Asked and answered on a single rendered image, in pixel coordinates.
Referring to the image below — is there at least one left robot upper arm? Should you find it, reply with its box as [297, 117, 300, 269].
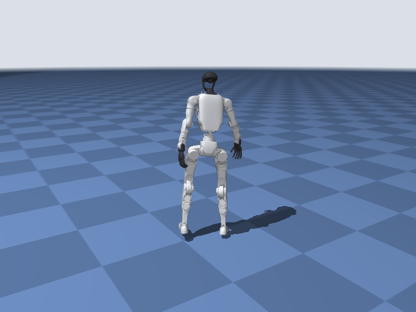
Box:
[185, 96, 199, 128]

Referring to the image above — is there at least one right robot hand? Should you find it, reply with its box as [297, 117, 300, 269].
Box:
[230, 139, 242, 159]

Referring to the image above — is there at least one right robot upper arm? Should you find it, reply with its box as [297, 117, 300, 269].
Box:
[223, 97, 238, 128]

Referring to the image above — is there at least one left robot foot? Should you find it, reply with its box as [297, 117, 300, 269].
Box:
[179, 222, 188, 234]

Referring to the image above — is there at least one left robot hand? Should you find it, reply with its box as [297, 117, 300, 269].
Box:
[178, 144, 188, 168]

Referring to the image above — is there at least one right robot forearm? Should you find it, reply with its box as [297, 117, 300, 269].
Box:
[231, 120, 241, 144]

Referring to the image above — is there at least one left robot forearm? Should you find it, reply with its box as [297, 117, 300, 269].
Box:
[177, 119, 189, 150]

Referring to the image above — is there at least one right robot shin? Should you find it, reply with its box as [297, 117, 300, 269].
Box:
[218, 187, 228, 228]

